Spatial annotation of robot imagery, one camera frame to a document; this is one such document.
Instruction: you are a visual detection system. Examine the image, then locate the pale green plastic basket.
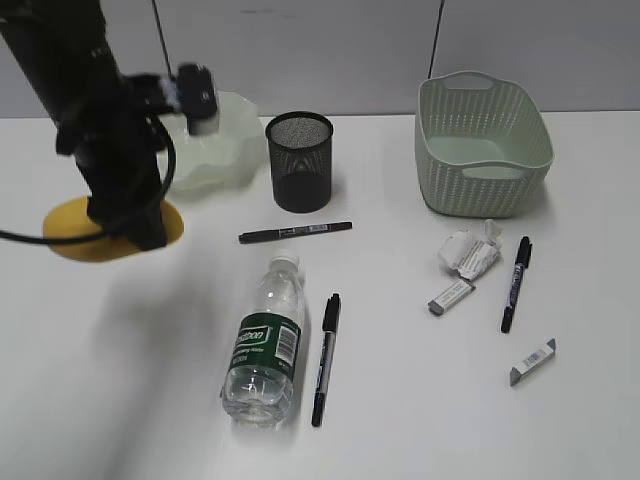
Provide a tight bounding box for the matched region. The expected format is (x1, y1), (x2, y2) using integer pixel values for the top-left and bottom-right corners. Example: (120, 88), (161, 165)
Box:
(414, 71), (554, 218)

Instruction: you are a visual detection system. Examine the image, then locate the clear water bottle green label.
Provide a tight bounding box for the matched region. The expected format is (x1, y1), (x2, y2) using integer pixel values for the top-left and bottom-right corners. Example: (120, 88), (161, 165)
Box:
(221, 250), (306, 427)

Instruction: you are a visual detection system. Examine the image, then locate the grey white eraser barcode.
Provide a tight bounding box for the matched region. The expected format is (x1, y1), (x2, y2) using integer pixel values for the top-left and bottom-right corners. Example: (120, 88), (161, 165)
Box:
(509, 338), (557, 387)

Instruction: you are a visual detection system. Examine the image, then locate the white waste paper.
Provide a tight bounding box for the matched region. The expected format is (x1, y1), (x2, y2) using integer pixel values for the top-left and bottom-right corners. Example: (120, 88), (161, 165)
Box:
(437, 219), (502, 282)

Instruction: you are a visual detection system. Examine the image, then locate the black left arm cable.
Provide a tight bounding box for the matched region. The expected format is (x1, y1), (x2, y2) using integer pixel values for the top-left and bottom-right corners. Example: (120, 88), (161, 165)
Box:
(0, 112), (178, 246)

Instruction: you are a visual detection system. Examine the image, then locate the pale green wavy glass plate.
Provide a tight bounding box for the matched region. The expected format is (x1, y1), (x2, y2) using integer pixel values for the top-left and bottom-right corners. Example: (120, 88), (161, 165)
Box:
(161, 91), (268, 197)

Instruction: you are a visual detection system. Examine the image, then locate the black marker pen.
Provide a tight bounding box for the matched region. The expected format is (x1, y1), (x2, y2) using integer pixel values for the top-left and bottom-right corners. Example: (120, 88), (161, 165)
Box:
(500, 236), (533, 334)
(311, 293), (341, 428)
(238, 221), (353, 244)

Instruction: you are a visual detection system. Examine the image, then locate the grey white eraser upper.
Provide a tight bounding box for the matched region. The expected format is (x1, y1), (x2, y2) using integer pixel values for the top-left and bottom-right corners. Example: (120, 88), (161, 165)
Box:
(427, 278), (475, 316)

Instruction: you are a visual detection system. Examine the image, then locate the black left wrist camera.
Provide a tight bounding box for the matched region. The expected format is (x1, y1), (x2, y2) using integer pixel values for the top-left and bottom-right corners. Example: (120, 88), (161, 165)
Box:
(130, 63), (221, 135)

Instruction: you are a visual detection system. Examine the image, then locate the yellow mango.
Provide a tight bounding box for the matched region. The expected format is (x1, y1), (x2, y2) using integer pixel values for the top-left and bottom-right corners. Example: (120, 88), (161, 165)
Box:
(42, 195), (185, 264)

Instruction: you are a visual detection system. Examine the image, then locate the black mesh pen holder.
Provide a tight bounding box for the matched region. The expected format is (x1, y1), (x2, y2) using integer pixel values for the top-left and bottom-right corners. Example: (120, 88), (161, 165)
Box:
(265, 111), (334, 214)

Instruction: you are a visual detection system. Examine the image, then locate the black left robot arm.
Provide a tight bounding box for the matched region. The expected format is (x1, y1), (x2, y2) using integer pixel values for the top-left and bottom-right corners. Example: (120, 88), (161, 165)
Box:
(1, 1), (170, 251)

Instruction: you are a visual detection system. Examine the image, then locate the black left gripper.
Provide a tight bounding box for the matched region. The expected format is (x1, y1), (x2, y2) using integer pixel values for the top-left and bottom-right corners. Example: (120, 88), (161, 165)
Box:
(55, 107), (168, 251)

